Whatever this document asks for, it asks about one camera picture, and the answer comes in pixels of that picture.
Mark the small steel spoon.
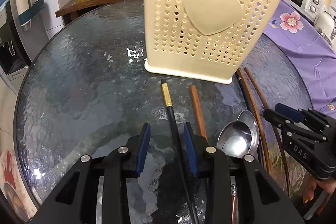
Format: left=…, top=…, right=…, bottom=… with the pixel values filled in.
left=238, top=110, right=260, bottom=155

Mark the dark brown thin chopstick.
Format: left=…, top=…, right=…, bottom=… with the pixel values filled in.
left=244, top=67, right=290, bottom=197

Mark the large steel spoon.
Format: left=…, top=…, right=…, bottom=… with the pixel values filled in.
left=217, top=121, right=252, bottom=158

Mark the black chopstick gold tip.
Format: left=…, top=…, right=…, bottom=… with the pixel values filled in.
left=161, top=79, right=199, bottom=223

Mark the light brown wooden chopstick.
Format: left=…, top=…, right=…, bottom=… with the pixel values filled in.
left=190, top=85, right=208, bottom=140

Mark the black chopstick gold band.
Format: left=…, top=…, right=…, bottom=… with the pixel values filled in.
left=237, top=76, right=264, bottom=165

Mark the operator hand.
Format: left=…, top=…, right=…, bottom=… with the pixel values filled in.
left=302, top=174, right=336, bottom=204

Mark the purple floral cloth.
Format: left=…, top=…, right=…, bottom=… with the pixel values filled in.
left=264, top=1, right=335, bottom=118

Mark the white electric kettle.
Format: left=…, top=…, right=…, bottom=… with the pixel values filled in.
left=314, top=11, right=335, bottom=45

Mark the cream plastic utensil holder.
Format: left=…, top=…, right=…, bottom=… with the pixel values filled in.
left=144, top=0, right=281, bottom=84

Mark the water dispenser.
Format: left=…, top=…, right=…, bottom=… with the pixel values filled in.
left=1, top=0, right=31, bottom=81

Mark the dark wooden counter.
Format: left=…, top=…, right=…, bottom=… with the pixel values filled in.
left=55, top=0, right=124, bottom=25

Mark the paper cup holder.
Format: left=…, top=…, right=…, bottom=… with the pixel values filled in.
left=15, top=0, right=45, bottom=31

